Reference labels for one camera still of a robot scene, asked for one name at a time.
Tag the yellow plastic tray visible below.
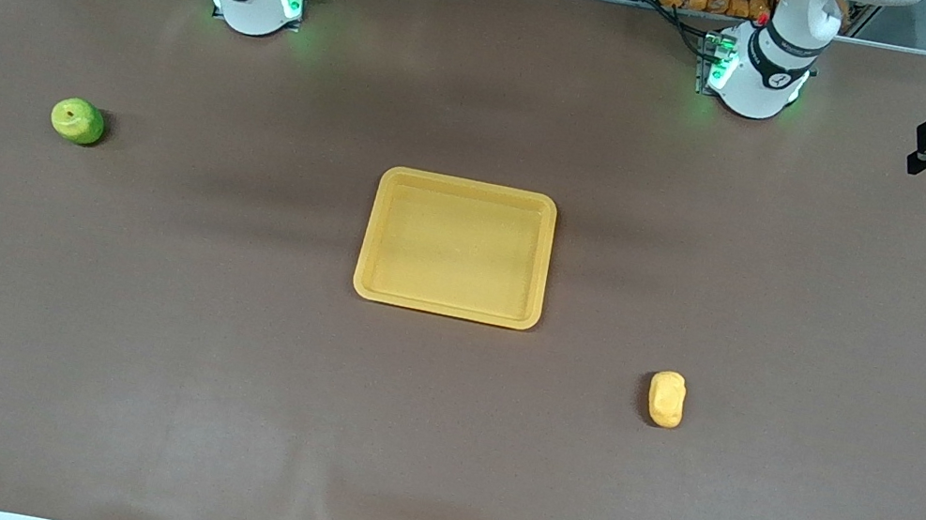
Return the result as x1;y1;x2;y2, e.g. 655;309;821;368
349;161;563;334

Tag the green apple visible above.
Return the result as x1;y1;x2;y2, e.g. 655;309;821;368
47;95;110;149

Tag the brown table mat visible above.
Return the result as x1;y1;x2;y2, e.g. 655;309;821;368
0;0;926;520

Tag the yellow potato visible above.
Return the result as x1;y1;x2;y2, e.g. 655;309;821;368
643;368;691;431

